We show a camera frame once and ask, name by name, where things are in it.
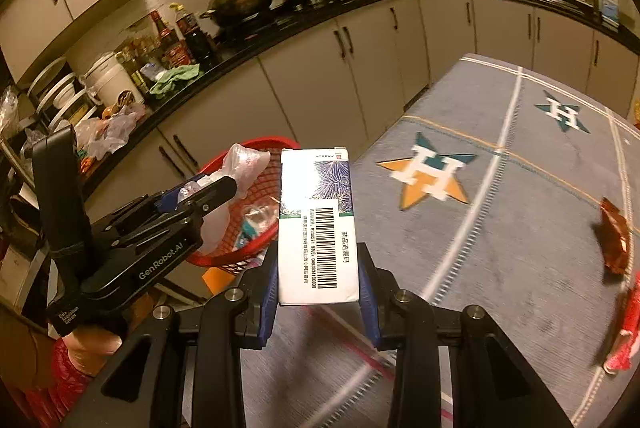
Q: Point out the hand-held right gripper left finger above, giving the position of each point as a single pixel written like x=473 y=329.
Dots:
x=267 y=303

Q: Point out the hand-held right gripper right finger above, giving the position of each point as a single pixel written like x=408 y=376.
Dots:
x=370 y=308

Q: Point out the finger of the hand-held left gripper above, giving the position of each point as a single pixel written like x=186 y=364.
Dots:
x=215 y=193
x=167 y=202

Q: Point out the clear plastic bag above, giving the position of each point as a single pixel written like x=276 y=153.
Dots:
x=245 y=166

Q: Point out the clear plastic wrapper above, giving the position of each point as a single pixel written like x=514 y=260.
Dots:
x=257 y=215

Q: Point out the red plastic basket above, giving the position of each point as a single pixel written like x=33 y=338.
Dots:
x=272 y=173

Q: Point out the white barcode box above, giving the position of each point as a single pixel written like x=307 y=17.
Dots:
x=310 y=258

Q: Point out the dark red snack wrapper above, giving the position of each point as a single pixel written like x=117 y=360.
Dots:
x=614 y=233

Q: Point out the red white torn packet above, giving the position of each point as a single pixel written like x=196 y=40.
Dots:
x=627 y=333

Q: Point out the person's left hand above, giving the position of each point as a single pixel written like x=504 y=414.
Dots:
x=95 y=348

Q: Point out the orange flat sheet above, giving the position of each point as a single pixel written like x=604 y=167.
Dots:
x=220 y=280

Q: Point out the crumpled plastic bags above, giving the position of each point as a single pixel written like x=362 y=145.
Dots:
x=115 y=128

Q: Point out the brown cardboard box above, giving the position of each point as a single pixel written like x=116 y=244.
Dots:
x=20 y=348

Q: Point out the green cloth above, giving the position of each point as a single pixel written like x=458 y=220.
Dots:
x=175 y=79

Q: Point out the white plastic bucket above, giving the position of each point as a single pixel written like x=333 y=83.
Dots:
x=112 y=81

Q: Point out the red plastic bag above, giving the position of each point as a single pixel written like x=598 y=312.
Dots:
x=70 y=388

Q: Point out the yellow oil bottle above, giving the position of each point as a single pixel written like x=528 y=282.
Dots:
x=134 y=66

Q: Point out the kitchen base cabinets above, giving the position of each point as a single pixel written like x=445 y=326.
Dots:
x=310 y=73

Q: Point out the dish rack with plates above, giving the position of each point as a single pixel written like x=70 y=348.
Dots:
x=57 y=93

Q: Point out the dark soy sauce bottle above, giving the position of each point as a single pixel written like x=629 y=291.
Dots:
x=195 y=38

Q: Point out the red label sauce bottle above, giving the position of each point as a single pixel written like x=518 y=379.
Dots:
x=167 y=41

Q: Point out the grey star printed tablecloth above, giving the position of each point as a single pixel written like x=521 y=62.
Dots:
x=525 y=218

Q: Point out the black kitchen countertop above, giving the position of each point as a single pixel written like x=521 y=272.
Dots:
x=320 y=22

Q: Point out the blue white bottle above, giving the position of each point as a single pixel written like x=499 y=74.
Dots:
x=610 y=6

